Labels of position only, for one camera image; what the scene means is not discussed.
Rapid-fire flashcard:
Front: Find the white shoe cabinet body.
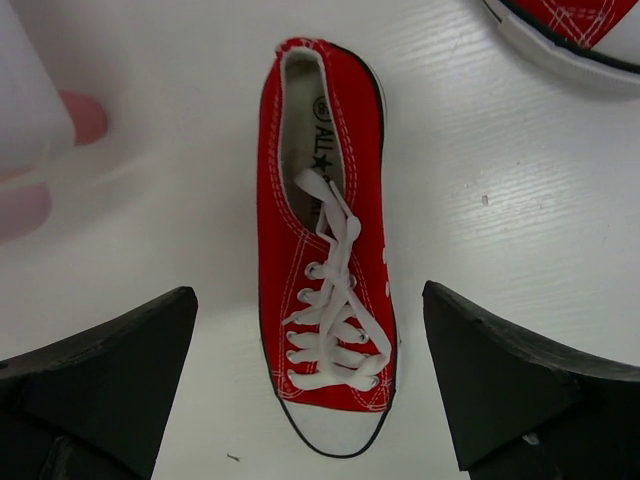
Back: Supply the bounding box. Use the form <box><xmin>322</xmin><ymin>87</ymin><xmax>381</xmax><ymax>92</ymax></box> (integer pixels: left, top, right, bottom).
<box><xmin>0</xmin><ymin>0</ymin><xmax>109</xmax><ymax>244</ymax></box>

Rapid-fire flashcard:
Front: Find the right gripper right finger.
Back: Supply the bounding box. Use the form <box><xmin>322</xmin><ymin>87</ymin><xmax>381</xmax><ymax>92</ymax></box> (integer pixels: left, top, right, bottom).
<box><xmin>423</xmin><ymin>281</ymin><xmax>639</xmax><ymax>479</ymax></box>

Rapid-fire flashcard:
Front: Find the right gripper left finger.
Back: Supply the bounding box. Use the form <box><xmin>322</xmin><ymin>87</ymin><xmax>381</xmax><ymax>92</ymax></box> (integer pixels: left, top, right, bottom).
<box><xmin>1</xmin><ymin>287</ymin><xmax>198</xmax><ymax>479</ymax></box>

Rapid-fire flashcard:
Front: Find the red sneaker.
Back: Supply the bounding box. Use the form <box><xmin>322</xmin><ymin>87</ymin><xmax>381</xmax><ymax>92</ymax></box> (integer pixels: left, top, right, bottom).
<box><xmin>482</xmin><ymin>0</ymin><xmax>639</xmax><ymax>96</ymax></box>
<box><xmin>256</xmin><ymin>37</ymin><xmax>400</xmax><ymax>459</ymax></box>

